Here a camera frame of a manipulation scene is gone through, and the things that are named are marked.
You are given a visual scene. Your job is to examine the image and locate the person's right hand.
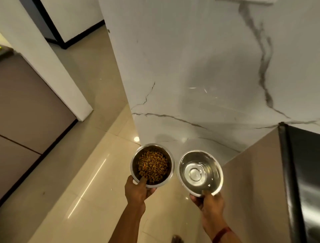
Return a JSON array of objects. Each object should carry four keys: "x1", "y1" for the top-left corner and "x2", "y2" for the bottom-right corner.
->
[{"x1": 189, "y1": 190, "x2": 229, "y2": 238}]

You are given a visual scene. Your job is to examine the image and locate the person's left hand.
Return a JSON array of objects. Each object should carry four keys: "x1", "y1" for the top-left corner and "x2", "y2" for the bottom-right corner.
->
[{"x1": 125, "y1": 175, "x2": 157, "y2": 207}]

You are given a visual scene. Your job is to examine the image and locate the steel bowl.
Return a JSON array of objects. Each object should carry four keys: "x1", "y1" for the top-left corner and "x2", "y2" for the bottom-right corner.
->
[
  {"x1": 177, "y1": 150, "x2": 224, "y2": 198},
  {"x1": 130, "y1": 143, "x2": 175, "y2": 189}
]

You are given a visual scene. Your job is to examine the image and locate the person's left forearm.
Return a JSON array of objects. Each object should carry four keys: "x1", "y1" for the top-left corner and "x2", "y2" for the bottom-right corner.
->
[{"x1": 108, "y1": 203, "x2": 147, "y2": 243}]

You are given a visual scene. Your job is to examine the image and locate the red wrist band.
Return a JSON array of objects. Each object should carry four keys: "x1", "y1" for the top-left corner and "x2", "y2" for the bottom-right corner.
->
[{"x1": 212, "y1": 226, "x2": 232, "y2": 243}]

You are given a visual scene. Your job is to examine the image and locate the brown base cabinet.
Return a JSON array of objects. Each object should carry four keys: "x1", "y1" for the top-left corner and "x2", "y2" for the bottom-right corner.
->
[
  {"x1": 0, "y1": 51, "x2": 78, "y2": 207},
  {"x1": 200, "y1": 128, "x2": 292, "y2": 243}
]

